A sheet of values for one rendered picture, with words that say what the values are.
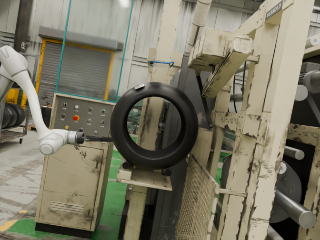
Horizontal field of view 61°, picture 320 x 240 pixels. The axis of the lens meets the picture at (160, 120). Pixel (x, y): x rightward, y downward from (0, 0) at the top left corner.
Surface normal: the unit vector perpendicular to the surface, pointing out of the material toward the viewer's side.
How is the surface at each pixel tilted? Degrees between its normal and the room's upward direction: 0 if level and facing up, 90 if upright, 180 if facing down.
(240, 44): 72
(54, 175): 90
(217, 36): 90
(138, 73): 90
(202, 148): 90
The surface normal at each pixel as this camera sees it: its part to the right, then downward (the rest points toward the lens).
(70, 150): 0.03, 0.06
